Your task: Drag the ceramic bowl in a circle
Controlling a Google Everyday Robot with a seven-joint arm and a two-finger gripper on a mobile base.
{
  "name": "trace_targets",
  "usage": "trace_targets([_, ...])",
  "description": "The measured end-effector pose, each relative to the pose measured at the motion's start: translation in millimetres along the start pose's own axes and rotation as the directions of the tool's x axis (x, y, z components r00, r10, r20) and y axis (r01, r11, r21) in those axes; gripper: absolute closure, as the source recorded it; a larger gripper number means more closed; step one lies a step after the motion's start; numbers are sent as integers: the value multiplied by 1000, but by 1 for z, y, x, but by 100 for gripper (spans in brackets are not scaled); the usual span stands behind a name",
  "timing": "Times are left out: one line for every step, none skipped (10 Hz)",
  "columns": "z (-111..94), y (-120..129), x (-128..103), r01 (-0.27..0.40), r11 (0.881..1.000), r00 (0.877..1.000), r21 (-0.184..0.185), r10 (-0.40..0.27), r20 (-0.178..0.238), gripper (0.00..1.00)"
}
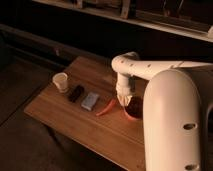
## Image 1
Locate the white paper cup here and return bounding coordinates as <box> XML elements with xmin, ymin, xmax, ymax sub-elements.
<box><xmin>52</xmin><ymin>72</ymin><xmax>68</xmax><ymax>93</ymax></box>

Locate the wooden shelf ledge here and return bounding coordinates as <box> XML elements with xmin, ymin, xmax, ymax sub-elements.
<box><xmin>33</xmin><ymin>0</ymin><xmax>213</xmax><ymax>43</ymax></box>

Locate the dark red ceramic bowl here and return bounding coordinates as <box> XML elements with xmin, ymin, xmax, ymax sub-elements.
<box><xmin>124</xmin><ymin>96</ymin><xmax>143</xmax><ymax>121</ymax></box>

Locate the wooden table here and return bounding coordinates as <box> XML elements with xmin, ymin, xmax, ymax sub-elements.
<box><xmin>25</xmin><ymin>57</ymin><xmax>145</xmax><ymax>171</ymax></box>

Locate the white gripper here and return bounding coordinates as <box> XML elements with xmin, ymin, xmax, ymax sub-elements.
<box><xmin>116</xmin><ymin>75</ymin><xmax>133</xmax><ymax>106</ymax></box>

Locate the black rectangular object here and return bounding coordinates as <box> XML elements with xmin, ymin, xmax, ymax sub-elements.
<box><xmin>68</xmin><ymin>85</ymin><xmax>84</xmax><ymax>102</ymax></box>

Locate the grey rectangular box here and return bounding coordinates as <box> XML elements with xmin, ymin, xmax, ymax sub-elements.
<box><xmin>81</xmin><ymin>92</ymin><xmax>99</xmax><ymax>111</ymax></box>

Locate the orange carrot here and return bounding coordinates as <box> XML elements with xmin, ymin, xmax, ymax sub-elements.
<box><xmin>95</xmin><ymin>99</ymin><xmax>117</xmax><ymax>116</ymax></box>

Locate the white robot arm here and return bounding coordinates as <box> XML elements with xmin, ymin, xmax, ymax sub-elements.
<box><xmin>111</xmin><ymin>52</ymin><xmax>213</xmax><ymax>171</ymax></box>

